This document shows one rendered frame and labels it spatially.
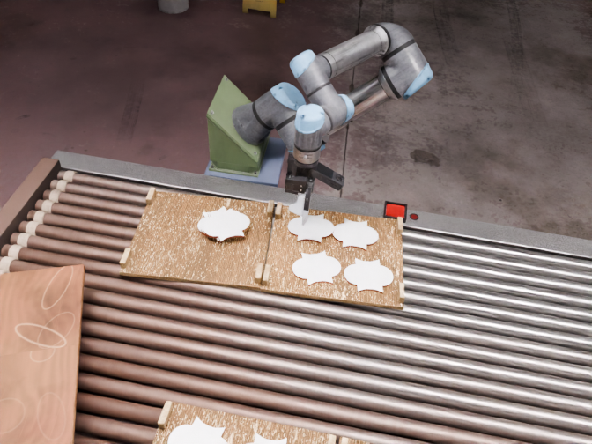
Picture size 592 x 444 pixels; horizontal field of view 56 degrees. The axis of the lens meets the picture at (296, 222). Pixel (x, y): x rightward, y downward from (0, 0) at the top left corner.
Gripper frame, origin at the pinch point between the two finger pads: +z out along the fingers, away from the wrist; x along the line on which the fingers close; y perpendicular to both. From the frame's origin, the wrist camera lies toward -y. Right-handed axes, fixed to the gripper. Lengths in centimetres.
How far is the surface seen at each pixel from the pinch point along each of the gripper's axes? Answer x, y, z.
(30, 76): -198, 215, 103
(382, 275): 15.3, -24.7, 8.0
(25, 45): -238, 238, 103
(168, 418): 68, 24, 8
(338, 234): 1.5, -10.4, 8.0
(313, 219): -3.0, -1.8, 7.6
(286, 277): 20.5, 3.1, 8.8
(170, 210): 0.4, 43.9, 8.9
